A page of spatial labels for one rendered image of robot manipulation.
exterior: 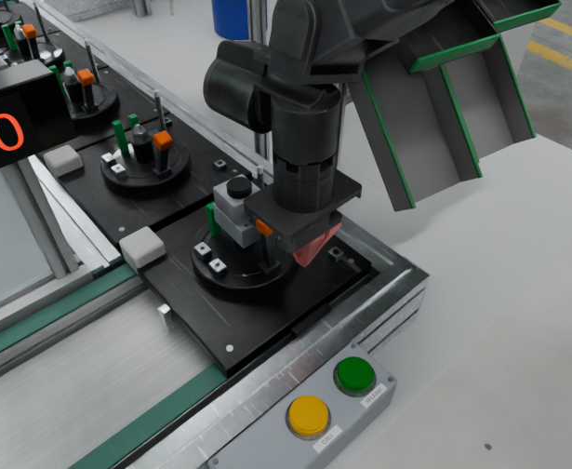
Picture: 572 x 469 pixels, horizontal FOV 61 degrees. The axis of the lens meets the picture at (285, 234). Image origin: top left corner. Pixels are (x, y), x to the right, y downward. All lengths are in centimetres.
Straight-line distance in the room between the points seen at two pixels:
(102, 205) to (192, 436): 38
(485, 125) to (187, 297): 54
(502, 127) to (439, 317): 33
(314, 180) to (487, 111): 50
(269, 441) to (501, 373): 35
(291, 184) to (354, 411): 25
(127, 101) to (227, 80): 59
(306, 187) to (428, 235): 47
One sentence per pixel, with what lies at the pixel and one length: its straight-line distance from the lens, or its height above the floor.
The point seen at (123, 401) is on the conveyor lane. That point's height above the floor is 92.
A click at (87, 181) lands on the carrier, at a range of 83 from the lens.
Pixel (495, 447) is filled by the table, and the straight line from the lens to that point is 69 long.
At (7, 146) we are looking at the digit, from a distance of 53.
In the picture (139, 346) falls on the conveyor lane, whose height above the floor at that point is 92.
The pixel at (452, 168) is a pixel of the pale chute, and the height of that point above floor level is 101.
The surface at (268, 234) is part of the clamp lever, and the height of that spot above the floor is 106.
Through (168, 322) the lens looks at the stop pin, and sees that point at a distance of 63.
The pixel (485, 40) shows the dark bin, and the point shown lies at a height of 121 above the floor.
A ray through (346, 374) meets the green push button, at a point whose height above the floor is 97.
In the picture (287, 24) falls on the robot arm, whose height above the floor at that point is 132.
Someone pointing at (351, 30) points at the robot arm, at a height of 132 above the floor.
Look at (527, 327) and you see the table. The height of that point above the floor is 86.
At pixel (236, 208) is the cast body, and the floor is 108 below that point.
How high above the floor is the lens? 146
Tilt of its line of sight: 45 degrees down
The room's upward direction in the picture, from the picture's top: straight up
